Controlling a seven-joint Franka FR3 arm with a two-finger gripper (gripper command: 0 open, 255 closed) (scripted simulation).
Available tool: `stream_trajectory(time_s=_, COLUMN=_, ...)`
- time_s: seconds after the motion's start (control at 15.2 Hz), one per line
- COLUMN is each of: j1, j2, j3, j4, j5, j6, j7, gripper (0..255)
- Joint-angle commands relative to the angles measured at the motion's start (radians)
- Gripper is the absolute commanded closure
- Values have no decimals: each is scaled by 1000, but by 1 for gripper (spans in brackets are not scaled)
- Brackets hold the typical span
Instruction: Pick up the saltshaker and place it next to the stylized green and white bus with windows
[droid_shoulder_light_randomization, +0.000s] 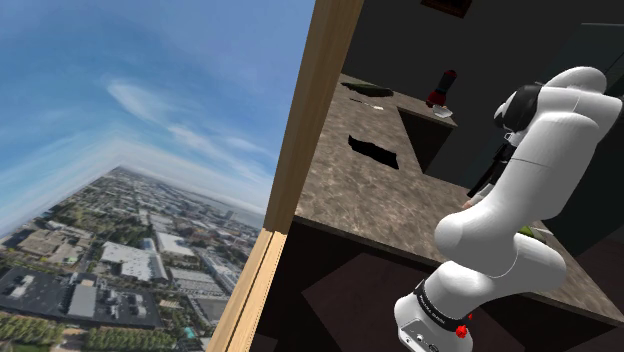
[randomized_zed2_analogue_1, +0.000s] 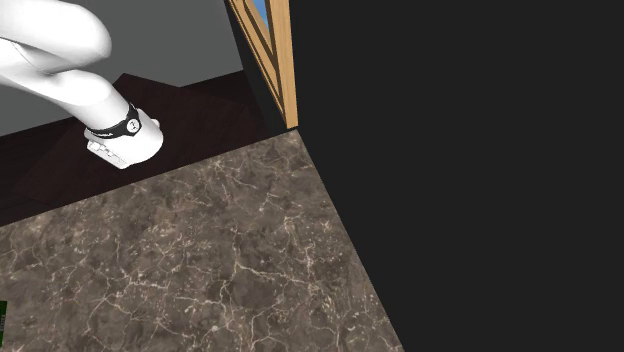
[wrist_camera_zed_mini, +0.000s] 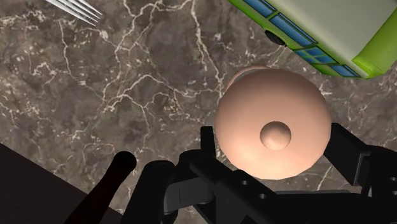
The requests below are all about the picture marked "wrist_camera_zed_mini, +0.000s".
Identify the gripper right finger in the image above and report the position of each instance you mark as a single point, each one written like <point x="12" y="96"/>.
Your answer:
<point x="350" y="155"/>

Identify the green toy bus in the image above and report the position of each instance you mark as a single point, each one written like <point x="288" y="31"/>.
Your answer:
<point x="328" y="24"/>

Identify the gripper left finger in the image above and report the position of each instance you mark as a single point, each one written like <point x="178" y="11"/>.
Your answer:
<point x="217" y="183"/>

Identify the peach round jar with knob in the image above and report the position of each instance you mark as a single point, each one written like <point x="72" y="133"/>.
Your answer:
<point x="273" y="102"/>

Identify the silver fork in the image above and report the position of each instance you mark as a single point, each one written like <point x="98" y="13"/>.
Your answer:
<point x="78" y="11"/>

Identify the dark brown rounded stick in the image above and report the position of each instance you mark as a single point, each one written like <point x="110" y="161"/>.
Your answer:
<point x="105" y="189"/>

